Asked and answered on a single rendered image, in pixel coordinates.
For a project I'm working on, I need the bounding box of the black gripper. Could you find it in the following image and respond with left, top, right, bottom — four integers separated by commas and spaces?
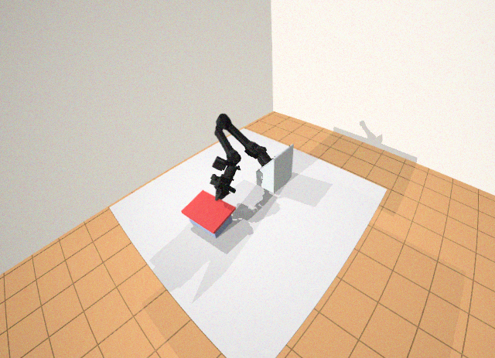
210, 173, 236, 201

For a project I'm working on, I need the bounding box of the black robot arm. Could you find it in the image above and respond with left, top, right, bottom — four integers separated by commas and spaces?
212, 114, 272, 177

